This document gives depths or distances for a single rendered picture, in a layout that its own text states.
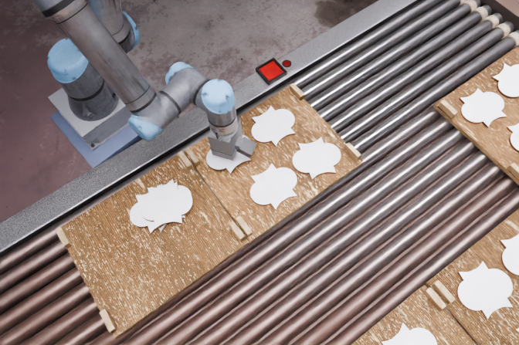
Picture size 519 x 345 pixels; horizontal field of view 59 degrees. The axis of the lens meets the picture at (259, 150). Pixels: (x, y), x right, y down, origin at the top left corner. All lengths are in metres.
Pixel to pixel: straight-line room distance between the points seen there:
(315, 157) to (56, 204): 0.77
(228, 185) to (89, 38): 0.56
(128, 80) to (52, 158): 1.66
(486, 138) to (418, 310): 0.57
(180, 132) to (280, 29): 1.61
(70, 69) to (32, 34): 1.97
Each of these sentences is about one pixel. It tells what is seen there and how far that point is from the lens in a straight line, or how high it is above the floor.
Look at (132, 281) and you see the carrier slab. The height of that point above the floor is 0.94.
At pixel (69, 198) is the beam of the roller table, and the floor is 0.92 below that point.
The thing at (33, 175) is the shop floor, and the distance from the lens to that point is 2.69.
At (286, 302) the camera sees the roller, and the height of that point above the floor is 0.92.
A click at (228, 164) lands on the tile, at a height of 0.96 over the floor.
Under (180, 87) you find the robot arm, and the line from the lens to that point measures 1.14.
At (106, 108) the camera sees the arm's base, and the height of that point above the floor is 0.99.
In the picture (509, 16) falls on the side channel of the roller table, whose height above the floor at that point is 0.93.
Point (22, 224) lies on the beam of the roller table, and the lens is 1.48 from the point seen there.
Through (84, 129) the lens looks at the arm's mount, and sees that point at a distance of 1.49.
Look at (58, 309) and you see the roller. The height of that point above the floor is 0.92.
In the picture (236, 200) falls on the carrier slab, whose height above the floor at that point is 0.94.
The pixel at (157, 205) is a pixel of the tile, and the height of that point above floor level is 0.98.
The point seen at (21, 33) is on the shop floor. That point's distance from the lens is 3.34.
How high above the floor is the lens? 2.14
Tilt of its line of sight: 62 degrees down
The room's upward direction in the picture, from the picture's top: 4 degrees counter-clockwise
